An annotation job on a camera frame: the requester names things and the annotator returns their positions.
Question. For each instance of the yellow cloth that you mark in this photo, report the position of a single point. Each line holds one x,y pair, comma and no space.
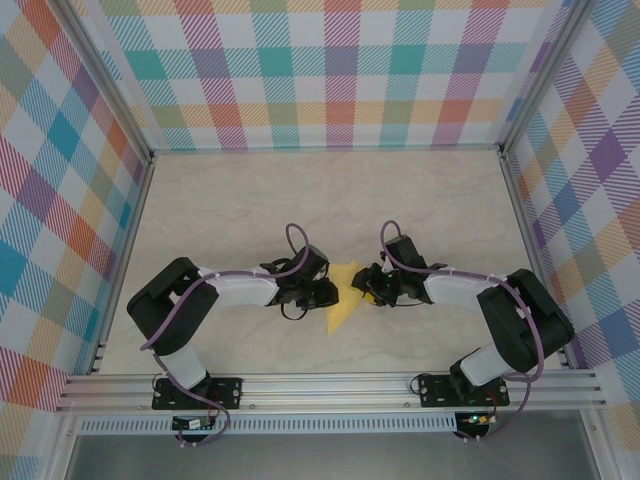
345,300

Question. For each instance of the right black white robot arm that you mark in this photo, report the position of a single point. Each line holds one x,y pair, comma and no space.
520,320

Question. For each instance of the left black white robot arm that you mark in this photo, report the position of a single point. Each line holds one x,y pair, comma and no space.
170,310

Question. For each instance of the grey metal panel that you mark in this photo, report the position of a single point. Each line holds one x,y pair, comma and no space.
325,457

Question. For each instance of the aluminium mounting rail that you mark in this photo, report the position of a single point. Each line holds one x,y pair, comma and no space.
325,392

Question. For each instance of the aluminium frame bar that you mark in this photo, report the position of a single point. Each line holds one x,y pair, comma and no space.
325,148

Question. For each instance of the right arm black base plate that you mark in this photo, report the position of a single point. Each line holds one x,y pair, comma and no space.
435,397

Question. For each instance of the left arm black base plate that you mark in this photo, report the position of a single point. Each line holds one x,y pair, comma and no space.
230,387

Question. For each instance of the aluminium side frame rail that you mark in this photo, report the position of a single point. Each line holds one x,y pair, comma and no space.
530,250
127,240

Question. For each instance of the aluminium frame post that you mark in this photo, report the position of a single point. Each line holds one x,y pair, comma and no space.
107,85
545,75

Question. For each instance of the short aluminium frame leg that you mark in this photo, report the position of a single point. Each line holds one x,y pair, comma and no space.
59,465
597,450

